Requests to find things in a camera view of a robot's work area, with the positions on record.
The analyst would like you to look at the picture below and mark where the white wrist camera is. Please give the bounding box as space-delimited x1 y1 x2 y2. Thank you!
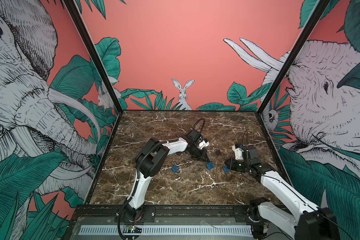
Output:
232 145 244 160
198 140 210 150

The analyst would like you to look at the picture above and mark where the black right corner post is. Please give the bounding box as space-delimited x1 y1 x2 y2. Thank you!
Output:
257 0 331 114

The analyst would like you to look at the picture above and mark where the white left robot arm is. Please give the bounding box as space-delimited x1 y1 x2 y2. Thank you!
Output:
122 130 211 222

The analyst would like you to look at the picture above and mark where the black corrugated left cable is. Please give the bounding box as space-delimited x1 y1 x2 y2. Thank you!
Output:
116 137 181 240

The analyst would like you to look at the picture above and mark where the black front mounting rail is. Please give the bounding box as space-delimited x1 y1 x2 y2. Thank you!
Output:
72 205 265 224

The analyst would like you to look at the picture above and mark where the black corner post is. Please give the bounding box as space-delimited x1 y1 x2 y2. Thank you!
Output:
62 0 124 114
257 0 331 114

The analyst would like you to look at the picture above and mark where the large blue padlock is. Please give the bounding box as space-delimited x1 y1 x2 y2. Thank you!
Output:
206 162 214 171

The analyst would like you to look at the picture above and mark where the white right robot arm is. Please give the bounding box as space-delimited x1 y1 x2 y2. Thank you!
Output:
225 145 340 240

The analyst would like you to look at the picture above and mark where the black left corner post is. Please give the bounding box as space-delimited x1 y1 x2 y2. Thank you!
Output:
62 0 124 114

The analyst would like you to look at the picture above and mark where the white perforated strip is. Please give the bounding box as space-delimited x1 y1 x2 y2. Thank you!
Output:
78 225 252 237

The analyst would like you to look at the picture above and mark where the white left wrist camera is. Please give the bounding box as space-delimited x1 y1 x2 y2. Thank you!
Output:
198 140 210 150

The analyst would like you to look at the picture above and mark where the small circuit board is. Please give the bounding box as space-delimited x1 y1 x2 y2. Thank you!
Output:
123 225 143 235

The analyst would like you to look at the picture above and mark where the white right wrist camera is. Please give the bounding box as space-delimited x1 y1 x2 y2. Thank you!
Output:
232 145 244 160

